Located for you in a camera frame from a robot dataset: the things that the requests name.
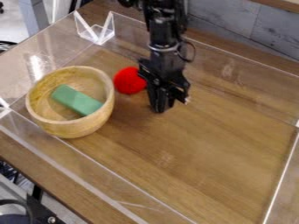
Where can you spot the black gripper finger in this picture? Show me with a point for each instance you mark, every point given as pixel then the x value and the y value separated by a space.
pixel 179 94
pixel 160 95

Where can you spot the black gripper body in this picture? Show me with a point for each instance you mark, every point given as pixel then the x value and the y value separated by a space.
pixel 164 64

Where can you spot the red plush fruit green stem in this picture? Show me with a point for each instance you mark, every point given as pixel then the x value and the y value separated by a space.
pixel 127 81

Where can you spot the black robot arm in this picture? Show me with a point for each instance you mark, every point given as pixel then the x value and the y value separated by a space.
pixel 165 21

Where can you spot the green rectangular block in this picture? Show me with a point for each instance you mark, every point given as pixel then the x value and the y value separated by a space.
pixel 76 101

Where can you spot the light wooden bowl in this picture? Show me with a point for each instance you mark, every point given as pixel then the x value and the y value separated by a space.
pixel 56 119

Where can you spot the clear acrylic tray enclosure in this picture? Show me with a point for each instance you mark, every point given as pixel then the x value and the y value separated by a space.
pixel 212 162

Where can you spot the black table leg bracket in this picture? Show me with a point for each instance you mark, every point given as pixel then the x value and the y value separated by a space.
pixel 40 213

